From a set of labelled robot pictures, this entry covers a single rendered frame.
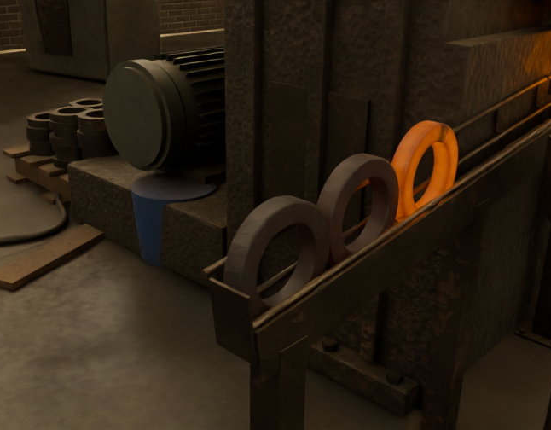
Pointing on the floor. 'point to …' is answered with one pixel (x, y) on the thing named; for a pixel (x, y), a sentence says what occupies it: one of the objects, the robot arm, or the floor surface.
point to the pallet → (60, 145)
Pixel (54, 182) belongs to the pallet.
